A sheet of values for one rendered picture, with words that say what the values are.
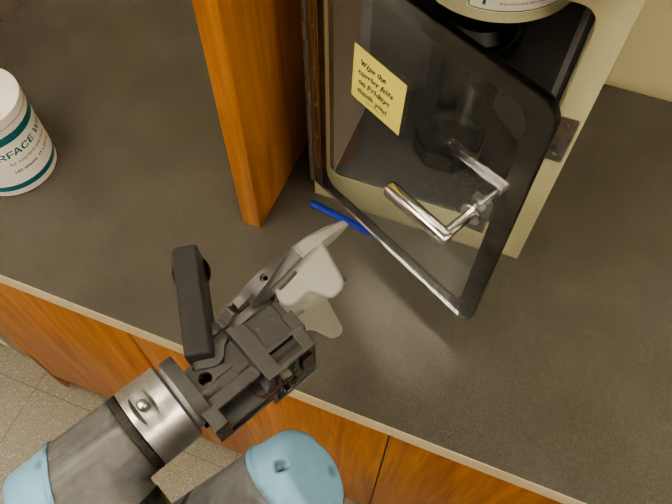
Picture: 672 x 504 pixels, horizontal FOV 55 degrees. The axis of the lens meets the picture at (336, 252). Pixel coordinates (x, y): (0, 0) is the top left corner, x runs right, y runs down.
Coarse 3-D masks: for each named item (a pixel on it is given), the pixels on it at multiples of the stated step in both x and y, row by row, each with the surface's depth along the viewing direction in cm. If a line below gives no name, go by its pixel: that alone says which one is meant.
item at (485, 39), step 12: (444, 12) 74; (456, 24) 73; (468, 24) 72; (480, 24) 72; (492, 24) 72; (504, 24) 72; (516, 24) 74; (480, 36) 72; (492, 36) 72; (504, 36) 73
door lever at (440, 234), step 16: (384, 192) 68; (400, 192) 67; (400, 208) 67; (416, 208) 66; (464, 208) 66; (416, 224) 66; (432, 224) 65; (448, 224) 65; (464, 224) 65; (432, 240) 65; (448, 240) 64
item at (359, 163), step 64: (320, 0) 65; (384, 0) 57; (320, 64) 73; (384, 64) 63; (448, 64) 55; (384, 128) 70; (448, 128) 61; (512, 128) 54; (448, 192) 67; (512, 192) 59; (448, 256) 76
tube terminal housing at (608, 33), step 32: (576, 0) 57; (608, 0) 56; (640, 0) 55; (608, 32) 58; (576, 64) 66; (608, 64) 61; (576, 96) 66; (544, 160) 75; (320, 192) 99; (544, 192) 79; (512, 256) 93
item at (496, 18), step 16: (448, 0) 64; (464, 0) 63; (480, 0) 63; (496, 0) 62; (512, 0) 62; (528, 0) 62; (544, 0) 63; (560, 0) 64; (480, 16) 64; (496, 16) 63; (512, 16) 63; (528, 16) 63; (544, 16) 64
